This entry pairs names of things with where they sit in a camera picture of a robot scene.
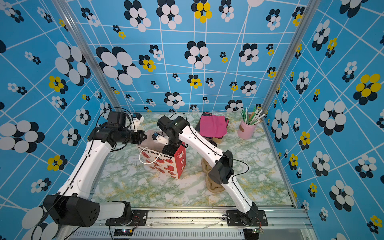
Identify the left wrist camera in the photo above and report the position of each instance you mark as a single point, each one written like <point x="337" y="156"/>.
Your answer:
<point x="138" y="119"/>

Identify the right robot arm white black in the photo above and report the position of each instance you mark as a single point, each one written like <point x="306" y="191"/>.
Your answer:
<point x="180" y="132"/>

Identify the white green straws bundle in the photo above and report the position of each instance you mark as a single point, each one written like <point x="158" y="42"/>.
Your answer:
<point x="252" y="117"/>

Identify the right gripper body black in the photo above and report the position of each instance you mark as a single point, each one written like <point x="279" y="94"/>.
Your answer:
<point x="171" y="149"/>

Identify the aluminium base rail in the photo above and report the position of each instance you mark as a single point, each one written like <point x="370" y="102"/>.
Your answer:
<point x="206" y="223"/>

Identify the pink napkin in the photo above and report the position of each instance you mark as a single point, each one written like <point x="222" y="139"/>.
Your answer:
<point x="213" y="126"/>

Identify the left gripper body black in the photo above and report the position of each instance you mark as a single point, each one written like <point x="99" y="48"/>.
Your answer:
<point x="135" y="137"/>

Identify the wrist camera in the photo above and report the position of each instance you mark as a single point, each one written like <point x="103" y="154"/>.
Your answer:
<point x="138" y="119"/>
<point x="158" y="138"/>

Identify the red white gift bag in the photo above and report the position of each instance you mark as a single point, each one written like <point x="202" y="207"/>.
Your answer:
<point x="151" y="156"/>

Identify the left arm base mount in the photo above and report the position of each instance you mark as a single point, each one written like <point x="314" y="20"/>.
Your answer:
<point x="136" y="218"/>

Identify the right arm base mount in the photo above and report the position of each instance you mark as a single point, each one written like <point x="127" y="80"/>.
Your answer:
<point x="235" y="218"/>

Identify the pink straw holder cup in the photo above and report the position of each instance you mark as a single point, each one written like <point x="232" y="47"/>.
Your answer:
<point x="246" y="131"/>

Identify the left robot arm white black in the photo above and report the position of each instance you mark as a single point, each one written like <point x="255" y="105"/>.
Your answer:
<point x="71" y="205"/>

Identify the brown cardboard cup carrier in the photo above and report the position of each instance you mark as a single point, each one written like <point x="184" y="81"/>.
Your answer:
<point x="211" y="185"/>

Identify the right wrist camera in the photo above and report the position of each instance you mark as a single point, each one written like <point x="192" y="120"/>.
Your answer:
<point x="158" y="138"/>

